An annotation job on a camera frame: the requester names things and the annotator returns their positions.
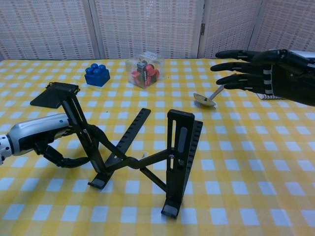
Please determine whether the black drawstring pouch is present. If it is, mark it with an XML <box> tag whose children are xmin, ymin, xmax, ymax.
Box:
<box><xmin>30</xmin><ymin>82</ymin><xmax>81</xmax><ymax>109</ymax></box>

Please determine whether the metal ladle with black handle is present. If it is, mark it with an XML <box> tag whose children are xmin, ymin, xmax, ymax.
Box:
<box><xmin>193</xmin><ymin>85</ymin><xmax>225</xmax><ymax>108</ymax></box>

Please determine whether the brown spiral notebook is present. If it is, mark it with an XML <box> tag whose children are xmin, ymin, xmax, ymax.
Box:
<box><xmin>255</xmin><ymin>92</ymin><xmax>284</xmax><ymax>101</ymax></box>

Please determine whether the black folding laptop stand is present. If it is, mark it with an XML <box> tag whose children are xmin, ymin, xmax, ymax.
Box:
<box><xmin>50</xmin><ymin>85</ymin><xmax>204</xmax><ymax>219</ymax></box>

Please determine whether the blue toy building block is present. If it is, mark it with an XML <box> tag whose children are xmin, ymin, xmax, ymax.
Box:
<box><xmin>84</xmin><ymin>63</ymin><xmax>111</xmax><ymax>88</ymax></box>

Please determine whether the woven bamboo folding screen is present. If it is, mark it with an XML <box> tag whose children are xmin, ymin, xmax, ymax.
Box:
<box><xmin>0</xmin><ymin>0</ymin><xmax>315</xmax><ymax>60</ymax></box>

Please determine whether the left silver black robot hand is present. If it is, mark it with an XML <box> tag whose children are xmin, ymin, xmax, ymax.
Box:
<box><xmin>6</xmin><ymin>113</ymin><xmax>105</xmax><ymax>169</ymax></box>

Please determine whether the clear plastic box with toys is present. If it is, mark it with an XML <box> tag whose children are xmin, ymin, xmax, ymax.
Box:
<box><xmin>125</xmin><ymin>52</ymin><xmax>165</xmax><ymax>89</ymax></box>

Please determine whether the yellow white checked tablecloth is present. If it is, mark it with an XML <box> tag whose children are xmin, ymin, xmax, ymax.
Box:
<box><xmin>0</xmin><ymin>58</ymin><xmax>315</xmax><ymax>236</ymax></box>

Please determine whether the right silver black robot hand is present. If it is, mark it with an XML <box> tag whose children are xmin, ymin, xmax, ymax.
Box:
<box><xmin>210</xmin><ymin>48</ymin><xmax>315</xmax><ymax>107</ymax></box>

